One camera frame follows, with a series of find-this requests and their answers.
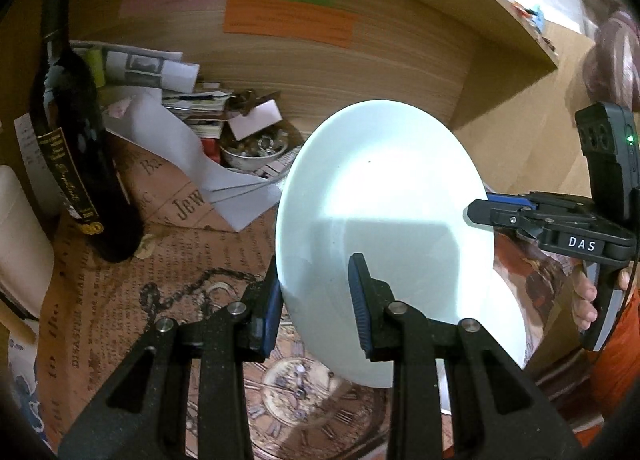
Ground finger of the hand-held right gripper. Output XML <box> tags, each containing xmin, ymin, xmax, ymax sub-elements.
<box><xmin>467</xmin><ymin>199</ymin><xmax>546</xmax><ymax>241</ymax></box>
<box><xmin>487</xmin><ymin>193</ymin><xmax>596</xmax><ymax>222</ymax></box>

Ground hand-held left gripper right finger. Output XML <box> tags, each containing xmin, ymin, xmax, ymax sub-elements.
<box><xmin>348</xmin><ymin>252</ymin><xmax>583</xmax><ymax>460</ymax></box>

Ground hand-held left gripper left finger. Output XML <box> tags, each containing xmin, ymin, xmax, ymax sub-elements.
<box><xmin>57</xmin><ymin>252</ymin><xmax>283</xmax><ymax>460</ymax></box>

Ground light green plate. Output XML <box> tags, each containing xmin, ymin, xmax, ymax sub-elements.
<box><xmin>275</xmin><ymin>100</ymin><xmax>496</xmax><ymax>388</ymax></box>

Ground person's right hand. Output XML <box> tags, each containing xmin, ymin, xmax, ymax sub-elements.
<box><xmin>574</xmin><ymin>267</ymin><xmax>599</xmax><ymax>332</ymax></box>

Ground white plate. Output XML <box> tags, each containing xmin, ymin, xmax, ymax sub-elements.
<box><xmin>435</xmin><ymin>267</ymin><xmax>527</xmax><ymax>413</ymax></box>

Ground pink striped curtain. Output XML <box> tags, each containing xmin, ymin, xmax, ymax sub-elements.
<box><xmin>560</xmin><ymin>0</ymin><xmax>640</xmax><ymax>113</ymax></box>

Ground printed paper table cover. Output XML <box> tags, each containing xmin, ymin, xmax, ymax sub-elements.
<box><xmin>37</xmin><ymin>140</ymin><xmax>581</xmax><ymax>460</ymax></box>

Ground small bowl of trinkets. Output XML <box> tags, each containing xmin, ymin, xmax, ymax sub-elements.
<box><xmin>220</xmin><ymin>132</ymin><xmax>291</xmax><ymax>175</ymax></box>

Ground wooden shelf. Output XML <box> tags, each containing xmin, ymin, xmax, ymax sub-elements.
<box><xmin>415</xmin><ymin>0</ymin><xmax>561</xmax><ymax>73</ymax></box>

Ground white paper sheets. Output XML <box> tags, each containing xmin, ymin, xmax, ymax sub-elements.
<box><xmin>102</xmin><ymin>92</ymin><xmax>283</xmax><ymax>232</ymax></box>

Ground pale pink card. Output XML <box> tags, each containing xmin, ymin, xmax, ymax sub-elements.
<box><xmin>227</xmin><ymin>99</ymin><xmax>281</xmax><ymax>141</ymax></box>

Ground pale cylindrical container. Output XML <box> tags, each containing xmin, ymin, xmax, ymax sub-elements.
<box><xmin>0</xmin><ymin>165</ymin><xmax>55</xmax><ymax>321</ymax></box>

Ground blue white printed packet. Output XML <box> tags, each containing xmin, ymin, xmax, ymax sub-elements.
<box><xmin>0</xmin><ymin>335</ymin><xmax>43</xmax><ymax>446</ymax></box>

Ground dark wine bottle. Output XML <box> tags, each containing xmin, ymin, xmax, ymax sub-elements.
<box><xmin>27</xmin><ymin>0</ymin><xmax>144</xmax><ymax>264</ymax></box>

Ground orange sticky note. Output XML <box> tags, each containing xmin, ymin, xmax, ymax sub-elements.
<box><xmin>222</xmin><ymin>0</ymin><xmax>354</xmax><ymax>49</ymax></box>

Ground stack of newspapers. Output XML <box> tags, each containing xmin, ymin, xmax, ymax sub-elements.
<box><xmin>70</xmin><ymin>40</ymin><xmax>236</xmax><ymax>141</ymax></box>

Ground white handwritten note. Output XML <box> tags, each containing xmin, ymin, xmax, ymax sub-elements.
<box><xmin>14</xmin><ymin>112</ymin><xmax>63</xmax><ymax>216</ymax></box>

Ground yellow-green small bottle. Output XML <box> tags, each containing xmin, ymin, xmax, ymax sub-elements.
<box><xmin>86</xmin><ymin>49</ymin><xmax>106</xmax><ymax>89</ymax></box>

